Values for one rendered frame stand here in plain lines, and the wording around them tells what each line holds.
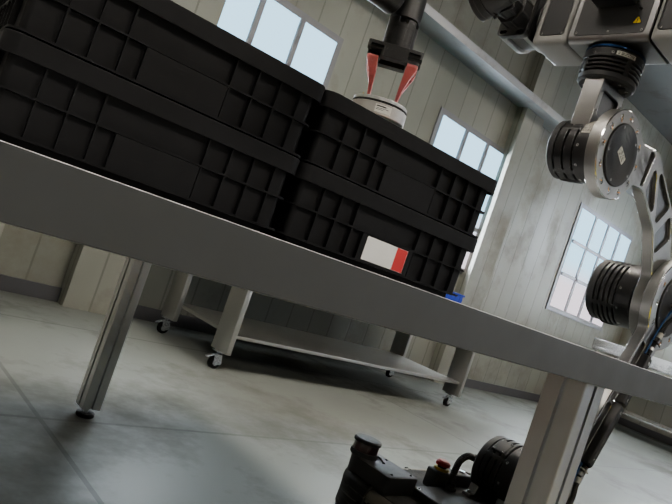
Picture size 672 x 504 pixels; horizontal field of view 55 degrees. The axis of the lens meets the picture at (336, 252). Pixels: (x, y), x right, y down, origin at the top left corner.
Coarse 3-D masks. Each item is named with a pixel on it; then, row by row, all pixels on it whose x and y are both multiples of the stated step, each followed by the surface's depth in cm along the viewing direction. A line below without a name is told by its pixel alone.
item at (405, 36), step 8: (392, 16) 117; (400, 16) 116; (392, 24) 116; (400, 24) 116; (408, 24) 116; (416, 24) 117; (392, 32) 116; (400, 32) 116; (408, 32) 116; (416, 32) 117; (376, 40) 115; (384, 40) 117; (392, 40) 116; (400, 40) 116; (408, 40) 116; (368, 48) 117; (376, 48) 116; (400, 48) 115; (408, 48) 116; (408, 56) 116; (416, 56) 116
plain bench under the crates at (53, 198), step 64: (0, 192) 33; (64, 192) 35; (128, 192) 37; (128, 256) 38; (192, 256) 40; (256, 256) 44; (320, 256) 47; (128, 320) 199; (384, 320) 53; (448, 320) 58; (576, 384) 90; (640, 384) 88; (576, 448) 91
